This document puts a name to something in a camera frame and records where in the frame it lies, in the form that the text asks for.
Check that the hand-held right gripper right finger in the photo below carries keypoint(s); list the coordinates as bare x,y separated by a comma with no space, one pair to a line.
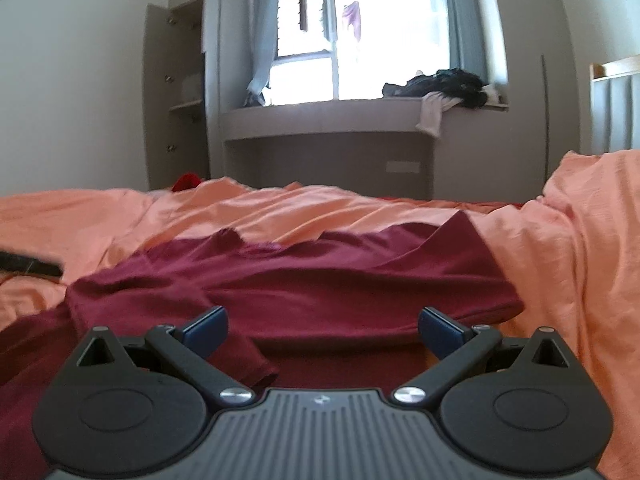
440,332

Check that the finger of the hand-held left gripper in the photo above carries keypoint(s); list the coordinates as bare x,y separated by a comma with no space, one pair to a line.
27,262

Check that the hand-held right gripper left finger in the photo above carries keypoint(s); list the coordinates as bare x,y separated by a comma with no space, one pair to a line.
207,330

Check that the maroon shirt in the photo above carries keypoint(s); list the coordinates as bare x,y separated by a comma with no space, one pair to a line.
300,280

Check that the pile of dark clothes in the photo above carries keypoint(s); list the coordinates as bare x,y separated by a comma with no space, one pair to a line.
440,85

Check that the red bed sheet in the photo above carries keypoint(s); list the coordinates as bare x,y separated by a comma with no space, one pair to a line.
345,367

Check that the red cloth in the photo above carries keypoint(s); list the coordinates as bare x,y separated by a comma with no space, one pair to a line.
186,182

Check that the orange blanket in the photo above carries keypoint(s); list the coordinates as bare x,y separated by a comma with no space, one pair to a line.
575,260

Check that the white cloth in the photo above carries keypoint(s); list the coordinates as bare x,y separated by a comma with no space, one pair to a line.
431,115

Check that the open grey cabinet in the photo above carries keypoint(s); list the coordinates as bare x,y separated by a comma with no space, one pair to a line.
160,85

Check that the grey window seat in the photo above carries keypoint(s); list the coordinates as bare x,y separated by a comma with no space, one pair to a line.
325,120

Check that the grey built-in wardrobe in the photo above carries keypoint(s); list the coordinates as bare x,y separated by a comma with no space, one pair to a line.
560,85

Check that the window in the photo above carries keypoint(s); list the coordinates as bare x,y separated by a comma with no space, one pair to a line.
380,35

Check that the grey-blue curtain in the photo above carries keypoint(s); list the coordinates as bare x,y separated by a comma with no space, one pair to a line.
262,30
462,15

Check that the purple hanging garment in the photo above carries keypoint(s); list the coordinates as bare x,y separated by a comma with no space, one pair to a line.
352,20

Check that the white wall socket plate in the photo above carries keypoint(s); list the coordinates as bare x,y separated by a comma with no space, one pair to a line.
403,167

